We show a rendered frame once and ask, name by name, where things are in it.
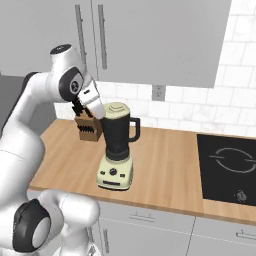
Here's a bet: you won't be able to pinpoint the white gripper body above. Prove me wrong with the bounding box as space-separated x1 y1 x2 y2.
77 87 107 121

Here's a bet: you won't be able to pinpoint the cream blender lid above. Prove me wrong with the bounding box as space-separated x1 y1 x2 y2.
103 101 132 120

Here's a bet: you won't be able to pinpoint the cream and black blender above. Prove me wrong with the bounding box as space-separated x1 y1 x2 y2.
96 101 142 192

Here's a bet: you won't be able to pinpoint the wooden knife block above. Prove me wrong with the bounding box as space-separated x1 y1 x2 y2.
74 114 103 143

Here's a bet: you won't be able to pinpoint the dark grey tall unit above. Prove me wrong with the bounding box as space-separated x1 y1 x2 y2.
0 73 58 136

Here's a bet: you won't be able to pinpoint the grey drawer front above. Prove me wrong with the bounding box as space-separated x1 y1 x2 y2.
194 216 256 242
98 200 197 233

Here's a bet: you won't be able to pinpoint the black hob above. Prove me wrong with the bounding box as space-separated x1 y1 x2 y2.
196 133 256 207

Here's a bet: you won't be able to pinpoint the grey base cupboard door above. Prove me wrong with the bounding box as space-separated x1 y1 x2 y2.
190 229 256 256
99 218 195 256

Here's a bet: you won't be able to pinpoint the black knife handles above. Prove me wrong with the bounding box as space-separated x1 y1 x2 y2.
72 99 94 118

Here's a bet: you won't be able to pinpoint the grey wall socket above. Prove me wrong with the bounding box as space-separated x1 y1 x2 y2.
151 84 167 102

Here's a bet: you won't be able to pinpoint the grey cupboard bar handle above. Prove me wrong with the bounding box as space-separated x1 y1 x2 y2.
97 3 109 71
74 4 88 73

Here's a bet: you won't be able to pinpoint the grey wall cupboard door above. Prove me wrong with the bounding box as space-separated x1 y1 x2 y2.
90 0 233 89
0 0 100 81

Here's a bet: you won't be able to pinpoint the grey drawer handle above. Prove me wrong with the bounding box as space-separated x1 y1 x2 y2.
235 230 256 241
129 212 157 223

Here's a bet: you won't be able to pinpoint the grey base cupboard handle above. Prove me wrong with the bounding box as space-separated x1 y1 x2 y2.
101 227 111 255

